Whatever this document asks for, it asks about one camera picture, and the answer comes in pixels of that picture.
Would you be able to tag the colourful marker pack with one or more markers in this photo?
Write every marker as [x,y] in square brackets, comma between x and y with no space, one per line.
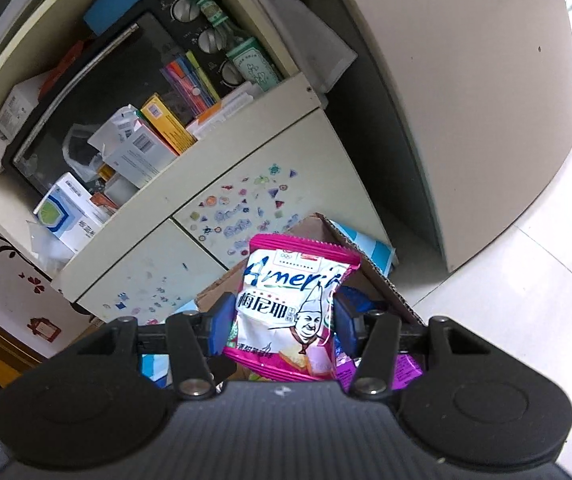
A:
[191,87]

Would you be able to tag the cream wooden cabinet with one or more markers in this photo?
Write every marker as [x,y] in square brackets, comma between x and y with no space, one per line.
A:
[131,260]

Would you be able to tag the crumpled clear bag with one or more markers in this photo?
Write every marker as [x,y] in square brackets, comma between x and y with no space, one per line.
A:
[83,152]

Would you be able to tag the green glass bottle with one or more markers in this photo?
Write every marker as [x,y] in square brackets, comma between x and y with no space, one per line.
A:
[253,62]

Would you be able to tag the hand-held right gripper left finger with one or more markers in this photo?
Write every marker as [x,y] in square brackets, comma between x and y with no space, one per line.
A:
[222,325]

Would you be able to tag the pink and white snack packet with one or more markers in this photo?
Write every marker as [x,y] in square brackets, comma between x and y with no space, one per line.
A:
[286,305]

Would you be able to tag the black toaster oven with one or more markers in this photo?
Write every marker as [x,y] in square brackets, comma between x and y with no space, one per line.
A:
[96,90]

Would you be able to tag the flat stack of white boxes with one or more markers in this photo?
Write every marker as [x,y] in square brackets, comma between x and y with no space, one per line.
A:
[223,110]

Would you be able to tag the cream refrigerator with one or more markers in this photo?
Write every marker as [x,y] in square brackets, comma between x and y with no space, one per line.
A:
[490,110]

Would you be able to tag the white box with green-blue print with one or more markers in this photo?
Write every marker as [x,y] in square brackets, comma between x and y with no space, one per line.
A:
[68,215]

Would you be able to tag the cluster of colourful stickers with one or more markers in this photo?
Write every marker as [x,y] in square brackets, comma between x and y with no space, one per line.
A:
[236,210]

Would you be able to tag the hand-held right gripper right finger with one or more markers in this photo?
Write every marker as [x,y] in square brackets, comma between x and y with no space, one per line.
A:
[349,322]

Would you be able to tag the clear bag under box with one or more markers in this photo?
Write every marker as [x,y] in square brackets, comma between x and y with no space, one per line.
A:
[48,250]

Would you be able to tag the white barcode box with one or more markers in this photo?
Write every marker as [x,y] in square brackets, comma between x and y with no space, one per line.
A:
[138,152]

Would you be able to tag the brown cardboard box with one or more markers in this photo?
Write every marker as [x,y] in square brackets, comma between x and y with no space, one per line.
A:
[388,297]

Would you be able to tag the white hanging cloth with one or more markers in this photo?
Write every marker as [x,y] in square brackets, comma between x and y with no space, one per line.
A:
[301,25]

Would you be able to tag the tape roll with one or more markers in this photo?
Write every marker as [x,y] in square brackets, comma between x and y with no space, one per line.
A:
[121,191]

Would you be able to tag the small orange pack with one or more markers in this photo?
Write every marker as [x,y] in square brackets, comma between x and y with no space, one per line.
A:
[102,204]

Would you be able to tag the purple snack packet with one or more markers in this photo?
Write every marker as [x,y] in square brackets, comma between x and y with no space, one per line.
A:
[408,367]

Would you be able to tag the orange packet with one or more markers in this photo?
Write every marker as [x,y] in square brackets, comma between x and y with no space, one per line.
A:
[63,67]

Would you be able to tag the red house switch decal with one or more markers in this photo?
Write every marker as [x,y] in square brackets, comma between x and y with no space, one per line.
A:
[43,330]

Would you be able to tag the yellow box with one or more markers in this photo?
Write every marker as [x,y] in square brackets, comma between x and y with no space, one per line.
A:
[168,125]

